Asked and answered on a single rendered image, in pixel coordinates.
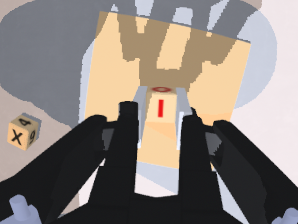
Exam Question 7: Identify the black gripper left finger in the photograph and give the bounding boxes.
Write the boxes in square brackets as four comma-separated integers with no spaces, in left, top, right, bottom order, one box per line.
[0,86,147,224]

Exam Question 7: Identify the peach flat mat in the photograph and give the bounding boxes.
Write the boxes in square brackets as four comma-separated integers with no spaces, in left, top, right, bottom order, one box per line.
[84,11,251,169]

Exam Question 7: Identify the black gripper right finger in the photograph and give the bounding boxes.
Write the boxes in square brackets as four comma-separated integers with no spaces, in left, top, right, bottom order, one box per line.
[175,88,298,224]

